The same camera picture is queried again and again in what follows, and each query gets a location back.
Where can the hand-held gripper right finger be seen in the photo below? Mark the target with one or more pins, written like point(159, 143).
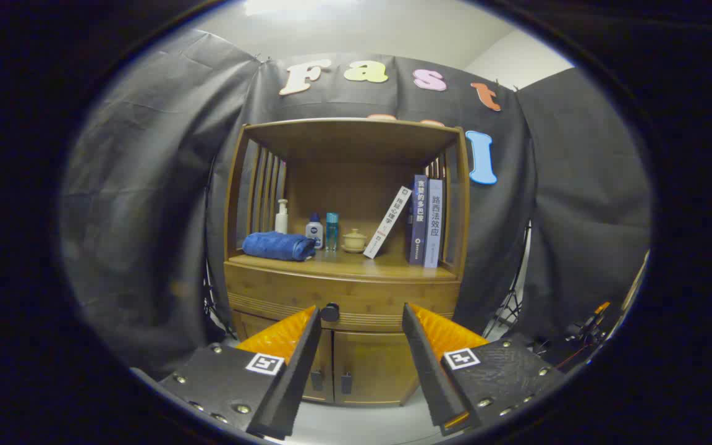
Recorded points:
point(433, 371)

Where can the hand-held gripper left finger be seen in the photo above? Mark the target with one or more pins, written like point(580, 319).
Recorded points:
point(296, 371)

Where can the wooden countertop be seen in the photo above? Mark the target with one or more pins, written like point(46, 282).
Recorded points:
point(356, 264)

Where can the wooden cabinet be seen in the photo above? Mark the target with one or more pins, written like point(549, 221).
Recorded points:
point(343, 179)

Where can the black tripod stand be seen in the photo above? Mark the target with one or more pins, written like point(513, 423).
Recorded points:
point(510, 309)

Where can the blue folded towel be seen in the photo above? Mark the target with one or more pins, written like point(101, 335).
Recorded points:
point(275, 246)

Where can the white bottle with blue cap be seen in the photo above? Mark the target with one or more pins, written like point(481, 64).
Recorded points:
point(314, 233)

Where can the clear blue bottle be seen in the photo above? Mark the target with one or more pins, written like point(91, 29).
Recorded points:
point(332, 233)

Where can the beige lidded teacup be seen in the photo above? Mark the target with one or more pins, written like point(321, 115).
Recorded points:
point(354, 241)

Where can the pale lavender book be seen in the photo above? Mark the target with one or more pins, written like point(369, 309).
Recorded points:
point(434, 225)

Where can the dark blue book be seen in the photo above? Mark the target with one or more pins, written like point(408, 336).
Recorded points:
point(418, 222)

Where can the white pump bottle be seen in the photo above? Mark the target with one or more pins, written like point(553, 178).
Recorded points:
point(281, 219)

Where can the white book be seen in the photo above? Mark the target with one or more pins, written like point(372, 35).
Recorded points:
point(387, 224)

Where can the black device with orange tip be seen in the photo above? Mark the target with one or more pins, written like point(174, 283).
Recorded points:
point(588, 324)

